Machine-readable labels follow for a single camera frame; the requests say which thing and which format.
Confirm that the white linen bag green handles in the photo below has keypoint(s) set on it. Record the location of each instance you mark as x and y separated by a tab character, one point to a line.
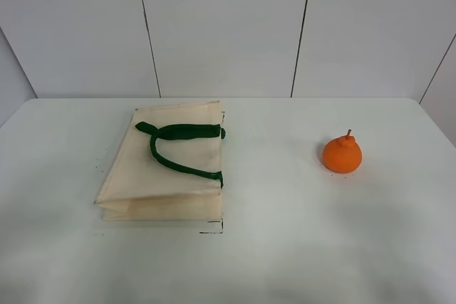
168	167

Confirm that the orange fruit with stem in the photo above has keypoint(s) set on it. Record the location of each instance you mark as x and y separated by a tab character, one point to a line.
342	154

